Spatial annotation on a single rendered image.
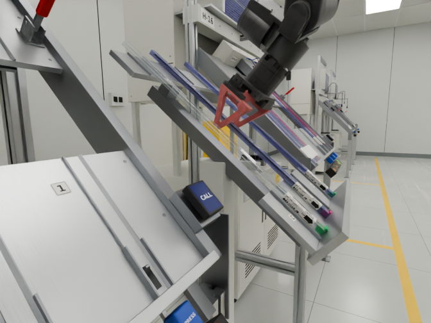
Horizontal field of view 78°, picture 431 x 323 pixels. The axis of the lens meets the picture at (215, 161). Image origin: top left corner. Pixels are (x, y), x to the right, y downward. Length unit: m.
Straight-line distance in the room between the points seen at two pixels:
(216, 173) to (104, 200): 0.29
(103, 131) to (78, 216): 0.17
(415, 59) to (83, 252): 7.75
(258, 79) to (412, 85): 7.32
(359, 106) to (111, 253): 7.53
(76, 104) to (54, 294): 0.31
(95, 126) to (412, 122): 7.52
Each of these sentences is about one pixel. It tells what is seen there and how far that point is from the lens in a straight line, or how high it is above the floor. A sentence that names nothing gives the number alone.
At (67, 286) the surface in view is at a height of 0.76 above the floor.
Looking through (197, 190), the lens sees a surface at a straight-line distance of 0.36.
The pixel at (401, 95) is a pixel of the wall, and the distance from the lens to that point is 7.73.
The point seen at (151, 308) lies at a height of 0.73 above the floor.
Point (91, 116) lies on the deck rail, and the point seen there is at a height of 0.90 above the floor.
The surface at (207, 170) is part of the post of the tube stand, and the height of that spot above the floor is 0.79.
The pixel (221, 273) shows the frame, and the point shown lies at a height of 0.66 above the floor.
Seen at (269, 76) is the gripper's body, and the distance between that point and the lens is 0.50.
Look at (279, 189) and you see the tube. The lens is 0.44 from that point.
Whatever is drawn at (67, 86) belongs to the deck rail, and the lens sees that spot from 0.51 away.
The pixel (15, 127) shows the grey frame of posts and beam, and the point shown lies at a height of 0.89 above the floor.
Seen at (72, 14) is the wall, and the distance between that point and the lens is 2.70.
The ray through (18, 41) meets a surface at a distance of 0.54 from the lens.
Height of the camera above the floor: 0.89
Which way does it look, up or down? 9 degrees down
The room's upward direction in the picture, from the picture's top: 1 degrees counter-clockwise
